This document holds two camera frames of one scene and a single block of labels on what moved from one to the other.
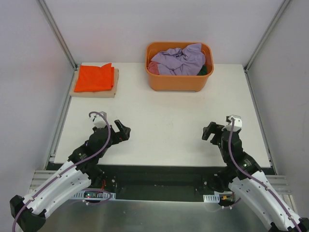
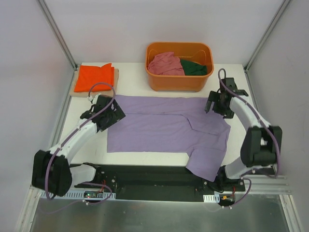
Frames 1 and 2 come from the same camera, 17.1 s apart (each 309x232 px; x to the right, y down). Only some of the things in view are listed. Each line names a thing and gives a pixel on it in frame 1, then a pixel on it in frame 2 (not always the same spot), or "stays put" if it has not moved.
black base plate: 130,181 stays put
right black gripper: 214,134 -> 215,102
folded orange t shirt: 92,78 stays put
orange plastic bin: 178,83 stays put
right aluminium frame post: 266,34 stays put
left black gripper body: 118,134 -> 115,112
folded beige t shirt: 110,93 stays put
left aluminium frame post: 57,34 stays put
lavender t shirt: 190,61 -> 171,124
